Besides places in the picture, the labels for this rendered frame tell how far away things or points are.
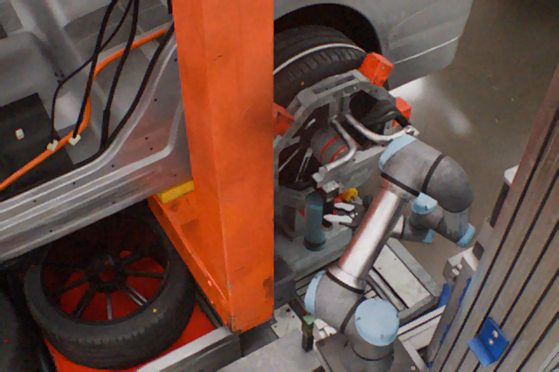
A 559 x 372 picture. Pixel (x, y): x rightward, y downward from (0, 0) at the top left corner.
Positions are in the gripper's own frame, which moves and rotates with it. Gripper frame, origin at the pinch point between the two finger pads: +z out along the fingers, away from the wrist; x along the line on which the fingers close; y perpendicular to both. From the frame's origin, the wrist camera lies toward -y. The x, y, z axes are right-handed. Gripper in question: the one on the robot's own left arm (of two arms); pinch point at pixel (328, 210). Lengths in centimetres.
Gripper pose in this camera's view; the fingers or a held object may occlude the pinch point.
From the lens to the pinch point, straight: 210.4
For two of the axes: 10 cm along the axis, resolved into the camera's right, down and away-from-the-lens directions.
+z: -9.8, -1.6, 1.2
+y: -0.1, 6.6, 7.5
